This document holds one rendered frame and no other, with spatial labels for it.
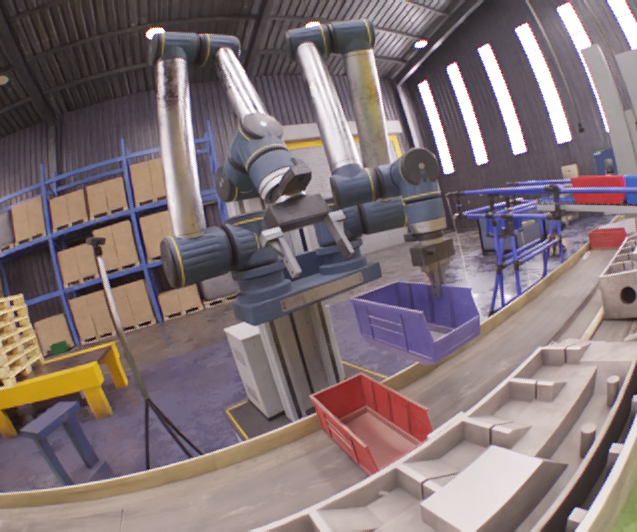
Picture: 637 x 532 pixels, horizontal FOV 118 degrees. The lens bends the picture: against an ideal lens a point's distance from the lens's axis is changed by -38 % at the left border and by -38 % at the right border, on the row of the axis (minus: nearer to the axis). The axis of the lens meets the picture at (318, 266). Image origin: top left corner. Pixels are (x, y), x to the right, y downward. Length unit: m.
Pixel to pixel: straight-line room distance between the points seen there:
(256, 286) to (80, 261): 8.46
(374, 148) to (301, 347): 1.13
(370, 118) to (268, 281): 0.81
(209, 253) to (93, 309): 8.41
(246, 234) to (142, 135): 10.32
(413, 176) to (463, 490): 0.69
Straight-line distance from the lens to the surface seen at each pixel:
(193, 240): 1.16
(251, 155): 0.70
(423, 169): 0.82
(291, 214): 0.63
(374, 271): 1.51
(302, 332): 1.78
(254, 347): 1.75
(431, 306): 0.93
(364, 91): 1.38
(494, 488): 0.50
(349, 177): 0.94
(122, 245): 9.12
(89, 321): 9.55
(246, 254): 1.21
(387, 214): 1.48
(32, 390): 4.10
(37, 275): 11.78
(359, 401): 1.05
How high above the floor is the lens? 1.37
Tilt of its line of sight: 7 degrees down
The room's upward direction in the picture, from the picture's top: 14 degrees counter-clockwise
